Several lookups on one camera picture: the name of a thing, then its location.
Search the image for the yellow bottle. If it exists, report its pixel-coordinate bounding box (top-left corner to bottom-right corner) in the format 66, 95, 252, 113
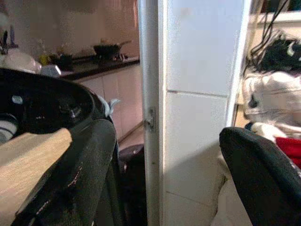
38, 41, 50, 66

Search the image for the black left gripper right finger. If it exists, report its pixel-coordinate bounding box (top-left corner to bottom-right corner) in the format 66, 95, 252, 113
219, 126, 301, 226

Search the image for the black wok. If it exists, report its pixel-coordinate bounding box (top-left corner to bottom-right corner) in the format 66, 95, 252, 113
93, 40, 132, 60

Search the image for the black cable bundle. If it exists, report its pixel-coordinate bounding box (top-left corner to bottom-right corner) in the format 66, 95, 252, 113
241, 0, 290, 73

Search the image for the white kitchen cabinet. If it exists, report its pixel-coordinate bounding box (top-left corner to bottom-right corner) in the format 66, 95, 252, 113
77, 63, 144, 142

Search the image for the red garment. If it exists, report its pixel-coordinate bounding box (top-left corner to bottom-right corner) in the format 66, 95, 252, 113
275, 136, 301, 170

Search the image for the black kitchen countertop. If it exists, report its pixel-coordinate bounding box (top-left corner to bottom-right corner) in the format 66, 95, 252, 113
50, 56, 141, 81

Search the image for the beige woven cloth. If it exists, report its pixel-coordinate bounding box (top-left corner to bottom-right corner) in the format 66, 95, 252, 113
0, 128, 73, 226

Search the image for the metal door strike plate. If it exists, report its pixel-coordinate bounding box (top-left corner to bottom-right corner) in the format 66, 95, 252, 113
146, 107, 158, 130

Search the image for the grey door frame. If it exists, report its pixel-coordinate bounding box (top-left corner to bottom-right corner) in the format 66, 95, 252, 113
138, 0, 166, 226

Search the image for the striped garment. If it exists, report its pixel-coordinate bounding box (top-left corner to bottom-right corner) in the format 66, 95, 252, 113
0, 113, 19, 145

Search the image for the white crumpled jacket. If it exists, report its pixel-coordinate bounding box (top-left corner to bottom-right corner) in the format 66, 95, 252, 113
242, 70, 301, 142

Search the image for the dark cooking pot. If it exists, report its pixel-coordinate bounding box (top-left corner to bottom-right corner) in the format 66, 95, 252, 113
50, 53, 74, 71

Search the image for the black garment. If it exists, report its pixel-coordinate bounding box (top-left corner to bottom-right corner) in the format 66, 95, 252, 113
258, 39, 301, 72

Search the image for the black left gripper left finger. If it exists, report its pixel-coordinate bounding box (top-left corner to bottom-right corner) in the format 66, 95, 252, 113
24, 119, 116, 226

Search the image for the black round bin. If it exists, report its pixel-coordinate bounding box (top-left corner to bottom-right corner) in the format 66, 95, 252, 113
118, 144, 146, 182

